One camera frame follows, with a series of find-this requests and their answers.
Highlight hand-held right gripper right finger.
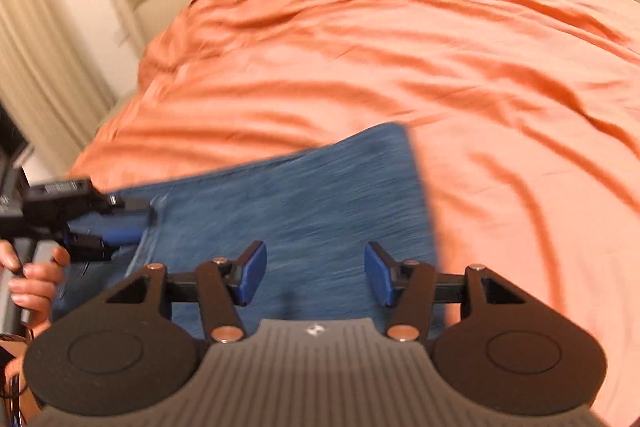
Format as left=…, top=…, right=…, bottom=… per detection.
left=363, top=241, right=527, bottom=342

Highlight orange duvet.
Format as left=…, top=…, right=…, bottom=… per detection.
left=67, top=0, right=640, bottom=427

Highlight person's left hand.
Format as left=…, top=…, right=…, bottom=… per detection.
left=0, top=239, right=71, bottom=328

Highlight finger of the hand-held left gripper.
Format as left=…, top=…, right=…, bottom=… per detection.
left=65, top=226, right=147, bottom=264
left=102, top=194, right=152, bottom=218

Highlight blue denim pants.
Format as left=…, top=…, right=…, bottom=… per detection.
left=51, top=122, right=442, bottom=344

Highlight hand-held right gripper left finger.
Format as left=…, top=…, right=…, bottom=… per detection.
left=105, top=240, right=268, bottom=344

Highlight beige pleated curtain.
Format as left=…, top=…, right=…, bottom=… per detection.
left=0, top=0, right=117, bottom=170

